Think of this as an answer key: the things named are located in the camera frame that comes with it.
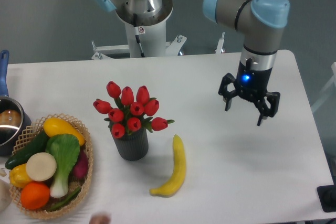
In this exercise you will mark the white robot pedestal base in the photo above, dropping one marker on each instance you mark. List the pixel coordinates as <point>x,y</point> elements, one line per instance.
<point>145,26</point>

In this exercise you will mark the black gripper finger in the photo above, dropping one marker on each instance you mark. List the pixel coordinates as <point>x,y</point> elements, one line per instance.
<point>224,92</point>
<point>268,106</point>

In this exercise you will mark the woven wicker basket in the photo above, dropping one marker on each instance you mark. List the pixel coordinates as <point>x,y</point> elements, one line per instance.
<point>79,180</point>

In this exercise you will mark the green bok choy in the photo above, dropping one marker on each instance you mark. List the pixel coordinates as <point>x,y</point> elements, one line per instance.
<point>65,149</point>

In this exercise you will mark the white garlic piece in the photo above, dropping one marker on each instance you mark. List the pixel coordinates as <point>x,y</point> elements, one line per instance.
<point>3,173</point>

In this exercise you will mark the purple sweet potato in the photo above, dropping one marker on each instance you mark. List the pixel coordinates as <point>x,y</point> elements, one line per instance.
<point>81,167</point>

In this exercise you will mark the blurred hand at bottom edge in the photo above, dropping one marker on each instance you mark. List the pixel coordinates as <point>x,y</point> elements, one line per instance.
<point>100,219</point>

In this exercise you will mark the green chili pepper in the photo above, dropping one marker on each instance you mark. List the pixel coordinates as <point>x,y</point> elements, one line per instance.
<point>66,201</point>

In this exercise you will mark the blue handled steel pot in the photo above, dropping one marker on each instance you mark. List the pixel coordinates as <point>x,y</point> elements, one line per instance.
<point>13,117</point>

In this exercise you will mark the red tulip bouquet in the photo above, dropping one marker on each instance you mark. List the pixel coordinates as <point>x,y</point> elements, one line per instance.
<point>132,112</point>

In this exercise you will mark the dark green cucumber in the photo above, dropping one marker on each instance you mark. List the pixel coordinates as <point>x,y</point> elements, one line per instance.
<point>36,145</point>

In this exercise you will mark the orange fruit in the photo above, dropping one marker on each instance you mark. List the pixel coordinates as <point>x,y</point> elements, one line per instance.
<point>34,195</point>

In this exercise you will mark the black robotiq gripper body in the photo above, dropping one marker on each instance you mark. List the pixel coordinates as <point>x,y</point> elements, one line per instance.
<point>251,85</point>

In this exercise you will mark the yellow squash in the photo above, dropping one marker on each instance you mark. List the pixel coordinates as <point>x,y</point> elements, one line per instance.
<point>57,126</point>

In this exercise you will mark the black device at table edge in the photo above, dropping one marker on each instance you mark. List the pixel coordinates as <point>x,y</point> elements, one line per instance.
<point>327,197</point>

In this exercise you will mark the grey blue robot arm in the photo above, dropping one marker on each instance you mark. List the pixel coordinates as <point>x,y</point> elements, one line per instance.
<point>260,21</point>

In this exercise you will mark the yellow banana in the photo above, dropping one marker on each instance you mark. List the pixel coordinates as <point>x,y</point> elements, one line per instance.
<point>175,182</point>

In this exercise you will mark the white plate at left edge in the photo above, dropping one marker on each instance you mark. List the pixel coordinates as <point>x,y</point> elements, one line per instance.
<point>5,196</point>

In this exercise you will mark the yellow bell pepper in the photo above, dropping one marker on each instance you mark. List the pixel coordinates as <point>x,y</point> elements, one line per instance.
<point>18,176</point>

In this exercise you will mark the white frame at right edge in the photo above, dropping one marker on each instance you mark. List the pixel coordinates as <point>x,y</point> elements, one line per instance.
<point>327,91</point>

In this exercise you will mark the white round radish slice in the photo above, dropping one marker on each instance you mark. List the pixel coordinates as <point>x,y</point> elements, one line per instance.
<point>41,167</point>

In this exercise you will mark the dark grey ribbed vase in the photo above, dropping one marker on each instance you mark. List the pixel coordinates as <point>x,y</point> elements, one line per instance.
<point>133,147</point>

